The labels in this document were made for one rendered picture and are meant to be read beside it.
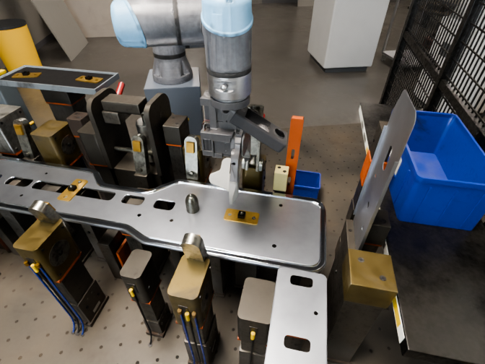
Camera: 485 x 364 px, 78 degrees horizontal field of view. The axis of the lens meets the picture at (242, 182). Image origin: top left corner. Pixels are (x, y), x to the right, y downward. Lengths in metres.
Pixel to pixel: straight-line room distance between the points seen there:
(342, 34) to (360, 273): 3.98
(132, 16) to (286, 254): 0.53
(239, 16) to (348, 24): 3.96
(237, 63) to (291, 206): 0.41
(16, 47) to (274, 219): 4.20
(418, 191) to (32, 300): 1.07
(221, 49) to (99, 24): 6.12
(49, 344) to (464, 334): 0.94
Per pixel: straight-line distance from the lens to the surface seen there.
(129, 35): 0.59
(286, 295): 0.62
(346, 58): 4.54
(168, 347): 0.92
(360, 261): 0.62
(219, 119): 0.56
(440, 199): 0.74
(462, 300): 0.70
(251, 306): 0.63
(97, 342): 0.98
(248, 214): 0.73
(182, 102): 1.17
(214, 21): 0.48
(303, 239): 0.70
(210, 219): 0.73
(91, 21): 6.60
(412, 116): 0.51
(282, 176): 0.77
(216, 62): 0.50
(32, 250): 0.74
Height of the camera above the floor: 1.54
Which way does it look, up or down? 41 degrees down
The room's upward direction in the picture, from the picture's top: straight up
